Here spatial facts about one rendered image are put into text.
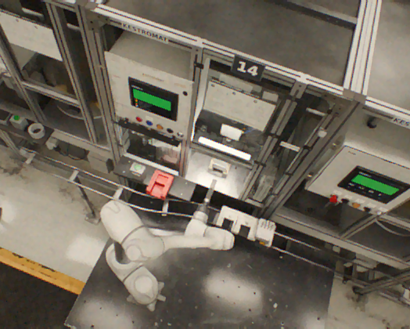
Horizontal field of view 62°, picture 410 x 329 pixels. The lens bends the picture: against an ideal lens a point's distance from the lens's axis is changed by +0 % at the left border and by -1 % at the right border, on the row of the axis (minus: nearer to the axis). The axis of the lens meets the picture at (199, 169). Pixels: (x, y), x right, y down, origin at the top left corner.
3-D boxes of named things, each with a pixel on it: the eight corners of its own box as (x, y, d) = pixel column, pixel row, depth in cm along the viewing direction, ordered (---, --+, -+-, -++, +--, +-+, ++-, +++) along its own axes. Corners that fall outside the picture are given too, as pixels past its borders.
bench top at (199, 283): (65, 324, 206) (63, 324, 202) (140, 178, 256) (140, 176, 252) (304, 426, 194) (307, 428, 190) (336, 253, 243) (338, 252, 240)
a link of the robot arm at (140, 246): (170, 245, 155) (152, 223, 159) (150, 253, 139) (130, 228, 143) (152, 265, 159) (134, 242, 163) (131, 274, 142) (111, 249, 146)
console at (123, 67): (113, 118, 191) (101, 56, 150) (135, 82, 204) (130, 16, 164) (184, 145, 187) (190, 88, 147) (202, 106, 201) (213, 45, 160)
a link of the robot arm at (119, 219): (123, 287, 208) (102, 258, 214) (144, 269, 215) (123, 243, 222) (119, 244, 143) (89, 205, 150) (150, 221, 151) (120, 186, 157)
